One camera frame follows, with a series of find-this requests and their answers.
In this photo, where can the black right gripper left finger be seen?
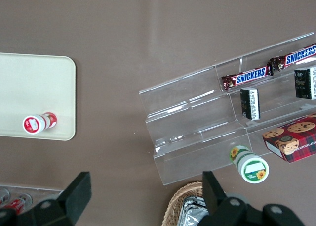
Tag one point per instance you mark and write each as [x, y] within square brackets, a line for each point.
[54, 211]

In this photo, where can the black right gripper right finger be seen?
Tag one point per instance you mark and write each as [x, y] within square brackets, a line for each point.
[234, 211]

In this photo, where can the woven wicker basket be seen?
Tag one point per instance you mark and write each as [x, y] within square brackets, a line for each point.
[172, 208]

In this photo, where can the clear plastic container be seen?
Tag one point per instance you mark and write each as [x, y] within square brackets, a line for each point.
[42, 192]

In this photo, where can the silver foil wrapped package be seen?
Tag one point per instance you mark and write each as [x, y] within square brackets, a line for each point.
[193, 212]

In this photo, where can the green sunflower yogurt bottle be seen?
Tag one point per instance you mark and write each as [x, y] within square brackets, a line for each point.
[251, 167]

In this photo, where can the red tartan cookie box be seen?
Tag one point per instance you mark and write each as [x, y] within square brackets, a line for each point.
[296, 142]

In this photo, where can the clear acrylic tiered display stand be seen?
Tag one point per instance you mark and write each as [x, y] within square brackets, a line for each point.
[192, 127]

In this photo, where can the small black box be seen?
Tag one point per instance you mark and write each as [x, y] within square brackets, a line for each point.
[249, 103]
[304, 83]

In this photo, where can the white cutting board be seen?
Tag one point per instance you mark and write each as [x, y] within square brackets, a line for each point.
[37, 87]

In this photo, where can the Snickers chocolate bar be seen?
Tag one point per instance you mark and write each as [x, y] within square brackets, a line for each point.
[249, 76]
[298, 56]

